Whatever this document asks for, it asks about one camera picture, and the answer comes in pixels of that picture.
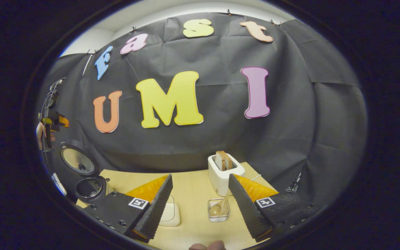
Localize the clear chopstick holder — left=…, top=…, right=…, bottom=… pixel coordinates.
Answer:
left=208, top=198, right=231, bottom=223

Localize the white rice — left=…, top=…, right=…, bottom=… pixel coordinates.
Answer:
left=161, top=203, right=178, bottom=223

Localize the wooden spoon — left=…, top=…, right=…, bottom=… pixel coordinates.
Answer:
left=209, top=193, right=233, bottom=217

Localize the black backdrop cloth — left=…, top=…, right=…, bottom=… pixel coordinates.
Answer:
left=39, top=12, right=369, bottom=205

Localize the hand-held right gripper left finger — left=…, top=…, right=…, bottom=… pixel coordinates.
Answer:
left=78, top=174, right=174, bottom=243

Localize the white toaster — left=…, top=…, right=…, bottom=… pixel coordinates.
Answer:
left=208, top=153, right=245, bottom=197

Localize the black steel rice cooker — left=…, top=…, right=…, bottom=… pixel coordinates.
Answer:
left=49, top=139, right=115, bottom=205

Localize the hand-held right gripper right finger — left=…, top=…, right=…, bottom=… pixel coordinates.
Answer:
left=228, top=174, right=320, bottom=243

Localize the clear rice container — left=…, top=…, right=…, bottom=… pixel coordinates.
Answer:
left=158, top=195, right=181, bottom=227

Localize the black cable bundle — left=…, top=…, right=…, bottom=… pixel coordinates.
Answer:
left=41, top=77, right=65, bottom=117

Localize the bread slice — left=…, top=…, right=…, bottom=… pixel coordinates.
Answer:
left=215, top=151, right=233, bottom=171

